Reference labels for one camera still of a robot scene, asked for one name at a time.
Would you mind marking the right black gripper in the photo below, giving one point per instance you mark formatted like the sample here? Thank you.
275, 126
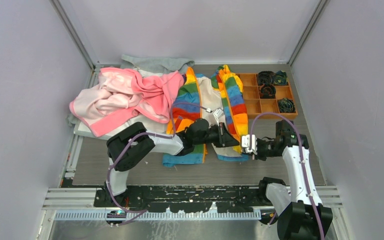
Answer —
258, 156

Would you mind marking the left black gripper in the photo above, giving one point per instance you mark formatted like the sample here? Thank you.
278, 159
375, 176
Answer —
224, 139

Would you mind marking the rainbow striped zip jacket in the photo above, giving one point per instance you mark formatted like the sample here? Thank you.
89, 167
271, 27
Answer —
217, 99

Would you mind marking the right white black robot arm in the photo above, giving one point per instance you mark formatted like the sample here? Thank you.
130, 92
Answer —
301, 214

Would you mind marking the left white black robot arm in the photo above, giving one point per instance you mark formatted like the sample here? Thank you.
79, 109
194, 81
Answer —
128, 147

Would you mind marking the blue green rolled tie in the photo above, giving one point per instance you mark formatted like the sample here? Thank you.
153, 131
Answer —
286, 105

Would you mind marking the orange compartment tray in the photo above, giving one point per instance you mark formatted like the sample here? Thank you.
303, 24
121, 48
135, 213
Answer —
256, 105

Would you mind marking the dark rolled tie back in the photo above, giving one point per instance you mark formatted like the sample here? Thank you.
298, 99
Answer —
265, 77

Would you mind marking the grey white garment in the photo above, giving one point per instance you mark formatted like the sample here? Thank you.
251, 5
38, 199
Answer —
146, 66

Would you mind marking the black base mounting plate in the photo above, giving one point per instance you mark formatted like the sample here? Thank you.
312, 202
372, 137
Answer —
186, 198

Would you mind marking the pink fleece garment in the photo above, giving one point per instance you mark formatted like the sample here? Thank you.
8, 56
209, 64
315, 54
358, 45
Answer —
123, 94

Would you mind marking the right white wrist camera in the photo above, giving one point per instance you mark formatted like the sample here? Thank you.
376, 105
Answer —
248, 144

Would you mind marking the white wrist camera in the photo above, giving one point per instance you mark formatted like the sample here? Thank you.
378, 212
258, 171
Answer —
248, 144
214, 116

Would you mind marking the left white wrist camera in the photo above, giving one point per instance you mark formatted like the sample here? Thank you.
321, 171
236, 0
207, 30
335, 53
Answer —
214, 116

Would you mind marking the silver slotted aluminium rail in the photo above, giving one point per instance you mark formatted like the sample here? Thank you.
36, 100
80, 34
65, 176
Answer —
119, 215

